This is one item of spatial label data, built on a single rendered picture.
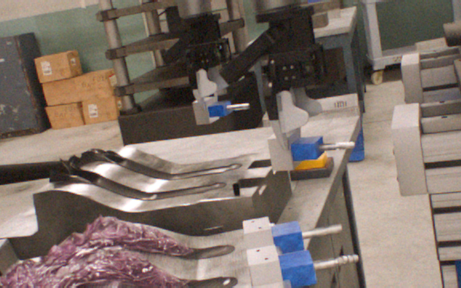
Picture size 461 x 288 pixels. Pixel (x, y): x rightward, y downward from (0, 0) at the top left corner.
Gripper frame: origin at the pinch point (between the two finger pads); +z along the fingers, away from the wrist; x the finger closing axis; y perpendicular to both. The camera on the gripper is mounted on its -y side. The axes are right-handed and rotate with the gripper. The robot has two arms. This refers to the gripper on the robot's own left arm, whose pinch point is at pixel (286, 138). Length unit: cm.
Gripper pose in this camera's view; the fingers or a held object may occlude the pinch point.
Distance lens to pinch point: 109.2
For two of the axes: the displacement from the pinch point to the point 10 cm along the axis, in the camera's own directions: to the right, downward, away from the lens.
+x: 4.0, -2.9, 8.7
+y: 8.9, -0.7, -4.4
